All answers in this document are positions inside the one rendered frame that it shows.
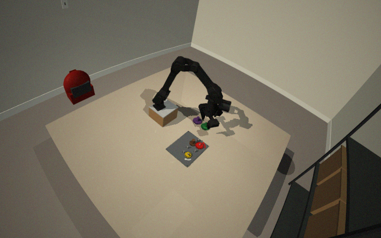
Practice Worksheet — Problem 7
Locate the purple gear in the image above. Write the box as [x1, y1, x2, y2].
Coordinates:
[193, 117, 202, 124]

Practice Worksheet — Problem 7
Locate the green gear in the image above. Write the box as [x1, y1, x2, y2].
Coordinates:
[201, 122, 209, 130]

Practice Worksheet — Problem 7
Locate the brown gear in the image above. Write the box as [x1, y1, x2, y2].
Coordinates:
[189, 139, 196, 147]

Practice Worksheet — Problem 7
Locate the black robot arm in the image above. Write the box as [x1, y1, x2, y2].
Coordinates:
[152, 56, 231, 117]

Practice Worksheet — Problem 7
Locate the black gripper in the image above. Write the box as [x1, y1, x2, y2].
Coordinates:
[198, 103, 219, 129]

